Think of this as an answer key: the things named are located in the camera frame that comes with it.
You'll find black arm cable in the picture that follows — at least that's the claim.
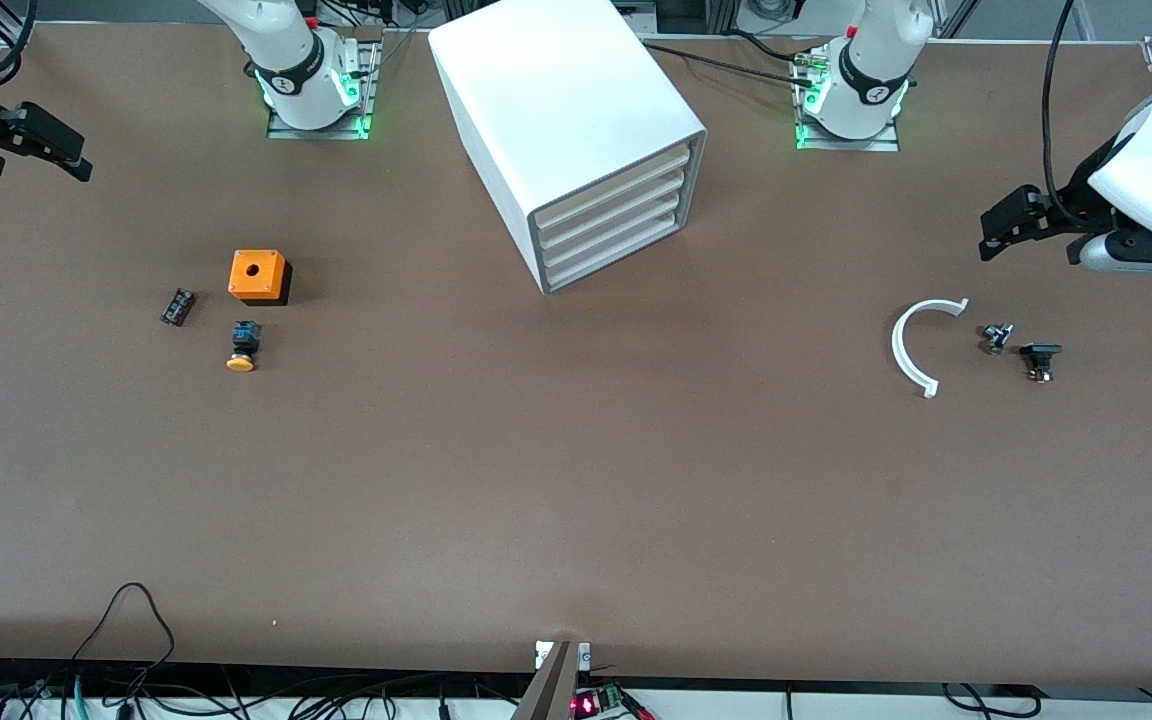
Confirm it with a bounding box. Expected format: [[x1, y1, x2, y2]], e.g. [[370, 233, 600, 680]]
[[1040, 0, 1102, 227], [0, 0, 39, 93]]

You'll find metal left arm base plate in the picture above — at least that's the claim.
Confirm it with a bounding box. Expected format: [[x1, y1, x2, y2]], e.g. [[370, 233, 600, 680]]
[[791, 45, 902, 153]]

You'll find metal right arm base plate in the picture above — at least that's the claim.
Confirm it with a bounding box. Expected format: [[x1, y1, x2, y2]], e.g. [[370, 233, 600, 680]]
[[266, 40, 383, 141]]

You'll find circuit board with red light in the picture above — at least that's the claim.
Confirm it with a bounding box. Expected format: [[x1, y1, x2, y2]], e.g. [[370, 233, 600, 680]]
[[571, 685, 653, 720]]

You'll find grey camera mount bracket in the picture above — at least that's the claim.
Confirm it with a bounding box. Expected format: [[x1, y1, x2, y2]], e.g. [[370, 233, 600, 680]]
[[511, 640, 592, 720]]

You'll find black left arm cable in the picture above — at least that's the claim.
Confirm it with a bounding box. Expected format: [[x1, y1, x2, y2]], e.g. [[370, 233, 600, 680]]
[[1040, 0, 1102, 227]]

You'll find small black bracket part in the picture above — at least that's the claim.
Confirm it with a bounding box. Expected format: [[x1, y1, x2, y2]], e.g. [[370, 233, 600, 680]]
[[1020, 342, 1064, 384]]

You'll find black looped cable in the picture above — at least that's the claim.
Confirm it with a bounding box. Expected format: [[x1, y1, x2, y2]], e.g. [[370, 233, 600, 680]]
[[71, 582, 177, 691]]

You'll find yellow push button blue body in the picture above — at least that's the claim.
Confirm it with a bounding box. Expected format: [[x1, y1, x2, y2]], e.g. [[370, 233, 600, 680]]
[[226, 320, 264, 373]]

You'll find orange box with hole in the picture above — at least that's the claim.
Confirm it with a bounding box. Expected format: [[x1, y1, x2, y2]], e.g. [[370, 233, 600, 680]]
[[228, 249, 293, 306]]

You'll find white curved plastic arc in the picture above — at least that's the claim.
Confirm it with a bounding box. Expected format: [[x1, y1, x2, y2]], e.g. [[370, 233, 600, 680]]
[[891, 297, 970, 399]]

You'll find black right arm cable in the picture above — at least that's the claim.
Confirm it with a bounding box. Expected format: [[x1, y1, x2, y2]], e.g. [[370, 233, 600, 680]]
[[0, 0, 39, 93]]

